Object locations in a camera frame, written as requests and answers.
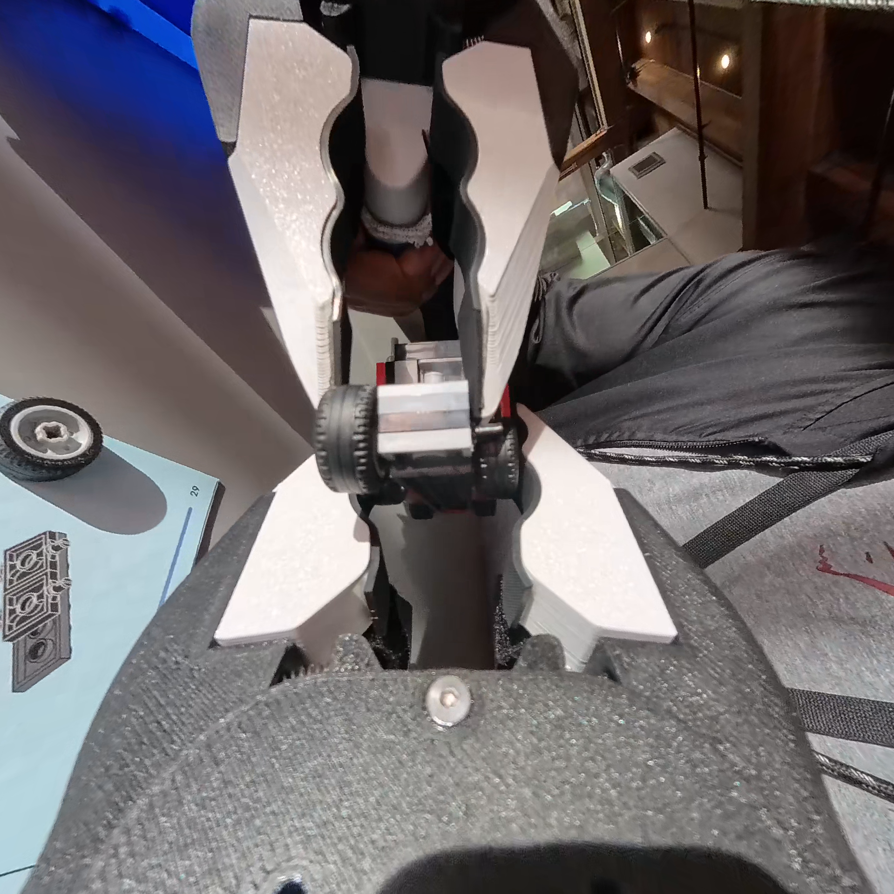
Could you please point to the toy brick truck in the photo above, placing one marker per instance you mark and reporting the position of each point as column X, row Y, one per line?
column 419, row 433

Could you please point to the grey desk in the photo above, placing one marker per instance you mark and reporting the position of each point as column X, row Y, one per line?
column 105, row 279

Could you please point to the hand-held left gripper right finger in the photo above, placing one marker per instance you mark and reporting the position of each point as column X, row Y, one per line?
column 600, row 559

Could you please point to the small black toy wheel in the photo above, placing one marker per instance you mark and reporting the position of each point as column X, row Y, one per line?
column 49, row 436

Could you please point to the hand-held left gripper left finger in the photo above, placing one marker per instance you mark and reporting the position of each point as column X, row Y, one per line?
column 293, row 573

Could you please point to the light blue instruction booklet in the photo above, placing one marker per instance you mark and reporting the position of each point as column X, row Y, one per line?
column 84, row 628

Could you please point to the person's right hand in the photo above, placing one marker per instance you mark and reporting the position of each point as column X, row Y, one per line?
column 398, row 279

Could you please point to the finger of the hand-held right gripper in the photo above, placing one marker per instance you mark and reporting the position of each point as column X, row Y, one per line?
column 517, row 174
column 286, row 174

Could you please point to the blue plastic bin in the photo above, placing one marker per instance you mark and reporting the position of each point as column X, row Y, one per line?
column 105, row 84

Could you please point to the person's black trousers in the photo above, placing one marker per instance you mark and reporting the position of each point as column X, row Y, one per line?
column 698, row 335

